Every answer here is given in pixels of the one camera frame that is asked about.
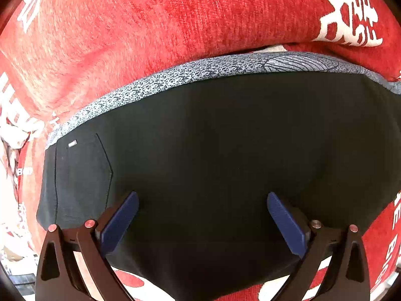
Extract red printed blanket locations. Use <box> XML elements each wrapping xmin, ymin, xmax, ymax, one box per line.
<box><xmin>0</xmin><ymin>0</ymin><xmax>401</xmax><ymax>301</ymax></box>

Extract black pants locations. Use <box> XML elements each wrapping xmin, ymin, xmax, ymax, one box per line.
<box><xmin>36</xmin><ymin>51</ymin><xmax>401</xmax><ymax>301</ymax></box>

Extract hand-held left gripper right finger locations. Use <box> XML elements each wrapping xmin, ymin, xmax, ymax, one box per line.
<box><xmin>266</xmin><ymin>192</ymin><xmax>371</xmax><ymax>301</ymax></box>

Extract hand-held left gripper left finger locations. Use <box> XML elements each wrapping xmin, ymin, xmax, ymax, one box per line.
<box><xmin>35</xmin><ymin>191</ymin><xmax>140</xmax><ymax>301</ymax></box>

